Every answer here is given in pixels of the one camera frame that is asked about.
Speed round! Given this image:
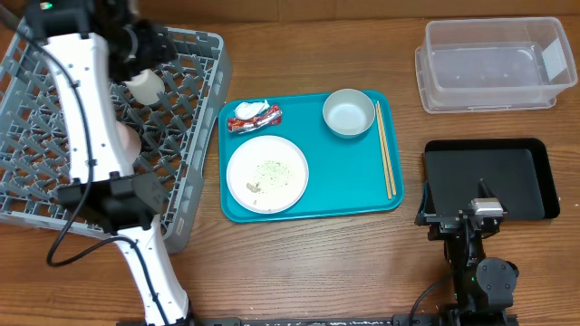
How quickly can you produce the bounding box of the pink cup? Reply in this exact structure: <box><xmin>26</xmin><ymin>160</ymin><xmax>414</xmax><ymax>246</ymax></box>
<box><xmin>116</xmin><ymin>121</ymin><xmax>141</xmax><ymax>163</ymax></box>

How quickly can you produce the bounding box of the crumpled white tissue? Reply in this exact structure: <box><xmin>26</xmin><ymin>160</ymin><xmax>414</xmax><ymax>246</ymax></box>
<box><xmin>235</xmin><ymin>100</ymin><xmax>270</xmax><ymax>120</ymax></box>

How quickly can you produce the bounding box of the wooden chopstick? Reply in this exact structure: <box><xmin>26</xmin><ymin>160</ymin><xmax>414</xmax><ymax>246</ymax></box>
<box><xmin>374</xmin><ymin>101</ymin><xmax>392</xmax><ymax>200</ymax></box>
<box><xmin>375</xmin><ymin>101</ymin><xmax>396</xmax><ymax>199</ymax></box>

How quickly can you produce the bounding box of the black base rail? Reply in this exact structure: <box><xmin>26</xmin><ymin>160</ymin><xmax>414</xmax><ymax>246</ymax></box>
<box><xmin>116</xmin><ymin>313</ymin><xmax>520</xmax><ymax>326</ymax></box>

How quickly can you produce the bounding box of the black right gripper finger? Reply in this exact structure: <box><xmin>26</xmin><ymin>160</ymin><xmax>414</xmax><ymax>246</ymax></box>
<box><xmin>419</xmin><ymin>181</ymin><xmax>436</xmax><ymax>218</ymax></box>
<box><xmin>478</xmin><ymin>178</ymin><xmax>496</xmax><ymax>198</ymax></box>

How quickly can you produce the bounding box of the red snack wrapper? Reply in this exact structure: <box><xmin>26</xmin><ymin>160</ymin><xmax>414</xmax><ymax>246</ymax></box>
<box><xmin>227</xmin><ymin>104</ymin><xmax>283</xmax><ymax>134</ymax></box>

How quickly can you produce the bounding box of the grey ceramic bowl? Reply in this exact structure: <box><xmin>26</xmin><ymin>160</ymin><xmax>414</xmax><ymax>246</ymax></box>
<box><xmin>323</xmin><ymin>89</ymin><xmax>375</xmax><ymax>139</ymax></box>

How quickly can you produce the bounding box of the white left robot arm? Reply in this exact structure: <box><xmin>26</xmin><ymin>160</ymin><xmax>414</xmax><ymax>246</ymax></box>
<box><xmin>24</xmin><ymin>0</ymin><xmax>194</xmax><ymax>325</ymax></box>

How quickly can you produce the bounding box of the clear plastic storage bin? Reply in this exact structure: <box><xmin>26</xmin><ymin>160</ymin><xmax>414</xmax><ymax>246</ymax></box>
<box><xmin>415</xmin><ymin>17</ymin><xmax>579</xmax><ymax>114</ymax></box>

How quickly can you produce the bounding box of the black rectangular tray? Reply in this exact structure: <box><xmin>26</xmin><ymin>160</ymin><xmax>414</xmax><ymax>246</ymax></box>
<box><xmin>423</xmin><ymin>138</ymin><xmax>561</xmax><ymax>221</ymax></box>

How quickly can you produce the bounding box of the teal plastic serving tray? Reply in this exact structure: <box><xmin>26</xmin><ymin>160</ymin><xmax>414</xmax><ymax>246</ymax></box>
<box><xmin>217</xmin><ymin>90</ymin><xmax>405</xmax><ymax>223</ymax></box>

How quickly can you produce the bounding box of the wooden chopstick inner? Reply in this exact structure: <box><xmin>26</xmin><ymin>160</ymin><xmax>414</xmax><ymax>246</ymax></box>
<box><xmin>374</xmin><ymin>101</ymin><xmax>392</xmax><ymax>200</ymax></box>

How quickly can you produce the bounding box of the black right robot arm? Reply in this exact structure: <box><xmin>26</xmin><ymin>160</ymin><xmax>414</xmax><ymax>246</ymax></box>
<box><xmin>409</xmin><ymin>180</ymin><xmax>519</xmax><ymax>326</ymax></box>

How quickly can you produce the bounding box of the grey plastic dishwasher rack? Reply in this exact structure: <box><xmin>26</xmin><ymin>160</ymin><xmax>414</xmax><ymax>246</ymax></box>
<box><xmin>1</xmin><ymin>28</ymin><xmax>232</xmax><ymax>254</ymax></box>

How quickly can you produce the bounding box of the white cup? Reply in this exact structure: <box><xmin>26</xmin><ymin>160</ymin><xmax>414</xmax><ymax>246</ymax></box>
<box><xmin>125</xmin><ymin>69</ymin><xmax>165</xmax><ymax>105</ymax></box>

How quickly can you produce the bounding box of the wooden chopstick outer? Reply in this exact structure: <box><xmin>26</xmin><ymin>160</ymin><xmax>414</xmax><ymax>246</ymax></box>
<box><xmin>375</xmin><ymin>101</ymin><xmax>396</xmax><ymax>199</ymax></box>

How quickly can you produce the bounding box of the white round plate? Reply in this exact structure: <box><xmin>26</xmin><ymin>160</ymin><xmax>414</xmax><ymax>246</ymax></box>
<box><xmin>226</xmin><ymin>135</ymin><xmax>309</xmax><ymax>215</ymax></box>

